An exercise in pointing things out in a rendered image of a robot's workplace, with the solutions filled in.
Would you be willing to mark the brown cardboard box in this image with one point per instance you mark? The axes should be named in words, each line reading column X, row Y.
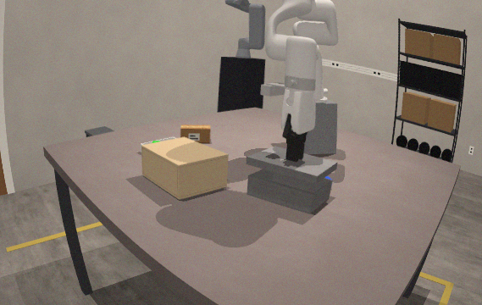
column 199, row 133

